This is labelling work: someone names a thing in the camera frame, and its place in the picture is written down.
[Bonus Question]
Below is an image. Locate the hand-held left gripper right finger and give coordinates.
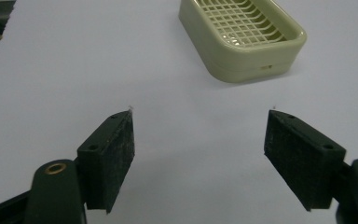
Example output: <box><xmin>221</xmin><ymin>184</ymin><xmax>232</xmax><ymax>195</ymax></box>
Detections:
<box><xmin>263</xmin><ymin>109</ymin><xmax>348</xmax><ymax>213</ymax></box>

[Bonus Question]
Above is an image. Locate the pale green soap dish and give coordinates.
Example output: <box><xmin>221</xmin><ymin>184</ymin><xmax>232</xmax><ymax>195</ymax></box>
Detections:
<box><xmin>178</xmin><ymin>0</ymin><xmax>309</xmax><ymax>84</ymax></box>

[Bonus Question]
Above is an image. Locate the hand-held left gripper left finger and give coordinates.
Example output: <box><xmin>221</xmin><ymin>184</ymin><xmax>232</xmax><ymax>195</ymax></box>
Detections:
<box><xmin>76</xmin><ymin>108</ymin><xmax>136</xmax><ymax>215</ymax></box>

